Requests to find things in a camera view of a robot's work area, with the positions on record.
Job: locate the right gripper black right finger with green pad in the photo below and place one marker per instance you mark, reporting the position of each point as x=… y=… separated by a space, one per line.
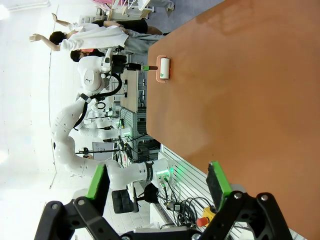
x=220 y=185

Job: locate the white lint roller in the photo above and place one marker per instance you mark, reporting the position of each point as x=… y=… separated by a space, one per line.
x=164 y=68

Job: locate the yellow red emergency stop button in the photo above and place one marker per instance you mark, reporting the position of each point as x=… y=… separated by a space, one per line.
x=206 y=216

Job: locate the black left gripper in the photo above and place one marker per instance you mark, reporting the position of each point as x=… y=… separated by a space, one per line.
x=119 y=64

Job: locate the black round object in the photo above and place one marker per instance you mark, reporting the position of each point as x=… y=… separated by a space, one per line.
x=150 y=193

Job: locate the white background rack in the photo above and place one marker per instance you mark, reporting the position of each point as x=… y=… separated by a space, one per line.
x=130 y=8

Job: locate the black tripod boom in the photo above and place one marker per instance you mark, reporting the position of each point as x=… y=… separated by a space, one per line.
x=100 y=151

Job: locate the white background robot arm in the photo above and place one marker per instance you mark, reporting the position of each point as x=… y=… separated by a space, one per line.
x=100 y=126

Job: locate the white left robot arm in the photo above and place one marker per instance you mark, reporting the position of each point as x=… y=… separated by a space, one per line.
x=67 y=140

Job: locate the person with red mask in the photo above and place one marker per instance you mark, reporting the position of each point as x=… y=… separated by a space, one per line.
x=80 y=55

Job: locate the raised hand of black-shirt person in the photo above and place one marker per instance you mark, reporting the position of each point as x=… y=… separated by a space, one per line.
x=54 y=17

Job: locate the black office chair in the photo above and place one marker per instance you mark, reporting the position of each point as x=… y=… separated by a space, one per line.
x=125 y=201

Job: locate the raised hand of white-shirt person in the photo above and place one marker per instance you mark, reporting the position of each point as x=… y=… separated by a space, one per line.
x=35 y=38

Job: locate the light wooden background table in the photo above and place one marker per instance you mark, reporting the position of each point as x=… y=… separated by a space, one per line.
x=130 y=92

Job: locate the person in white shirt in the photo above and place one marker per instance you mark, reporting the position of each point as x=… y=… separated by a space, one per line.
x=97 y=37

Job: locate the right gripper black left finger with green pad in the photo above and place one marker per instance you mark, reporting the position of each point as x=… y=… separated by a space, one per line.
x=100 y=185

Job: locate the grey slatted cabinet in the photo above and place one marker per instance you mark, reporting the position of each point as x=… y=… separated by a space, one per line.
x=132 y=121

